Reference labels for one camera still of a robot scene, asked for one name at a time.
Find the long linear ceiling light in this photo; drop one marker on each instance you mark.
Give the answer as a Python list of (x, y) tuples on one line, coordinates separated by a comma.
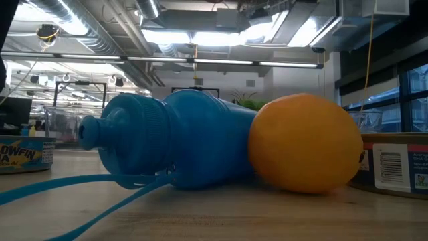
[(157, 59)]

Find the pull-tab can red blue label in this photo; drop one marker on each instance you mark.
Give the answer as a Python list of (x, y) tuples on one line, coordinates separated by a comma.
[(394, 167)]

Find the dark background monitor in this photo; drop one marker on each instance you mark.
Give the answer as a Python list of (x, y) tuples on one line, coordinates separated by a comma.
[(15, 112)]

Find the white ceiling unit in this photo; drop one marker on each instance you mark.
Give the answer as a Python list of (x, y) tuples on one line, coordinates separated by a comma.
[(386, 7)]

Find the blue squeeze bottle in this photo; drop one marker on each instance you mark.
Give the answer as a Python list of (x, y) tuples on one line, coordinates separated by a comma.
[(200, 140)]

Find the smooth orange fruit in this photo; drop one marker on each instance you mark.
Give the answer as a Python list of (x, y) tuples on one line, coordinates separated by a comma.
[(304, 144)]

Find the flat yellowfin tuna can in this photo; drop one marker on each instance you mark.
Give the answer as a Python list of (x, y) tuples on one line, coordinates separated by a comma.
[(23, 155)]

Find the round black ceiling device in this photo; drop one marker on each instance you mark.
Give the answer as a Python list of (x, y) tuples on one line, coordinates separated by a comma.
[(47, 32)]

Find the black gantry beam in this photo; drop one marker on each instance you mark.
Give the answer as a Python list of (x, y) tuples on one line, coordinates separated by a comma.
[(5, 20)]

